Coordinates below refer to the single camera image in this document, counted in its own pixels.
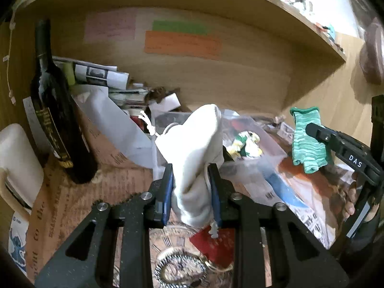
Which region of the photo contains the black white braided rope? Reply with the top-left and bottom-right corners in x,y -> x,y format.
153,251 -> 211,288

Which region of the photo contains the red card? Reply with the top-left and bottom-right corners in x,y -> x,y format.
189,227 -> 236,269

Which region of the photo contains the clear plastic storage bin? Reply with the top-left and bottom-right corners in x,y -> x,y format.
152,108 -> 289,204

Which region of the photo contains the glass plate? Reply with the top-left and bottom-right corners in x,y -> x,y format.
150,225 -> 233,287

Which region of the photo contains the green sticky note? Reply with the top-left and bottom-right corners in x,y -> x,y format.
152,20 -> 209,36

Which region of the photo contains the cream ceramic mug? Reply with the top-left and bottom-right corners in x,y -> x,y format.
1,124 -> 44,208

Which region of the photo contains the yellow patterned cloth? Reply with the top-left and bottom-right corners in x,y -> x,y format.
226,131 -> 263,160

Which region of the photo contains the pink sticky note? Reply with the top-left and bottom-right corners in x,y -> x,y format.
84,8 -> 137,43

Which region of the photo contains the white drawstring pouch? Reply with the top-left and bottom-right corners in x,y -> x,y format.
155,104 -> 224,228

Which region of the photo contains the rolled newspaper stack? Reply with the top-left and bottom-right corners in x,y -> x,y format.
53,56 -> 130,90

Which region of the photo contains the small cardboard box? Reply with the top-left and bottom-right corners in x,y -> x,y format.
149,93 -> 181,113

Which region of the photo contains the person's hand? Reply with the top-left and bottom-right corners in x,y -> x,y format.
342,172 -> 358,220

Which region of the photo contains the dark wine bottle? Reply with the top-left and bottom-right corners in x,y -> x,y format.
30,19 -> 98,184

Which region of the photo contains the green striped sock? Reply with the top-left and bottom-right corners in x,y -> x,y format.
290,107 -> 330,174

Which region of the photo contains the white paper sheet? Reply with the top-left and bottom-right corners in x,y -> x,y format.
70,84 -> 153,169

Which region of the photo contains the orange sticky note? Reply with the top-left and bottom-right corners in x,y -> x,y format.
144,30 -> 222,60

